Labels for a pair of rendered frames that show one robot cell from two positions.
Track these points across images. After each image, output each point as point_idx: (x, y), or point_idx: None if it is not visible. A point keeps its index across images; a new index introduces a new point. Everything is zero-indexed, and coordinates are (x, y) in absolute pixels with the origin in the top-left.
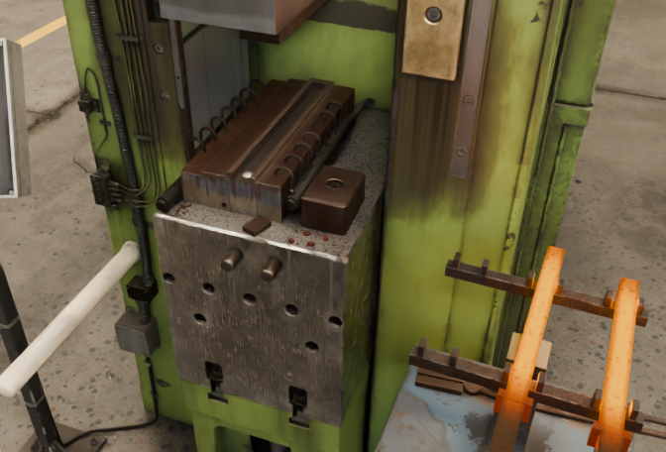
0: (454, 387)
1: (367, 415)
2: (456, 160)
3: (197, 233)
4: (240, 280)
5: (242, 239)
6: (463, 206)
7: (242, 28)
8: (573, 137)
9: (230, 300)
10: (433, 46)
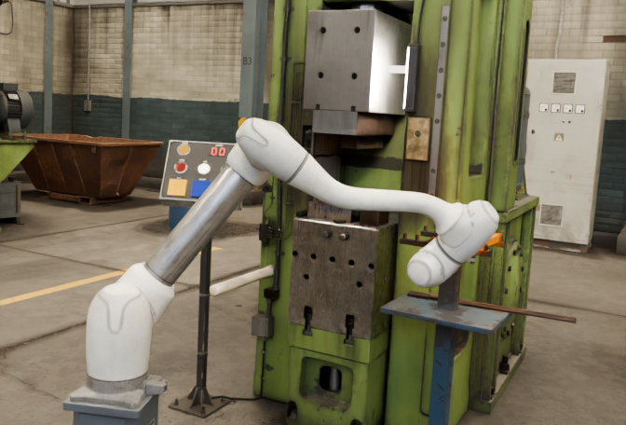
0: (425, 295)
1: (387, 380)
2: None
3: (313, 225)
4: (329, 249)
5: (333, 225)
6: (433, 223)
7: (343, 133)
8: (499, 229)
9: (322, 262)
10: (417, 146)
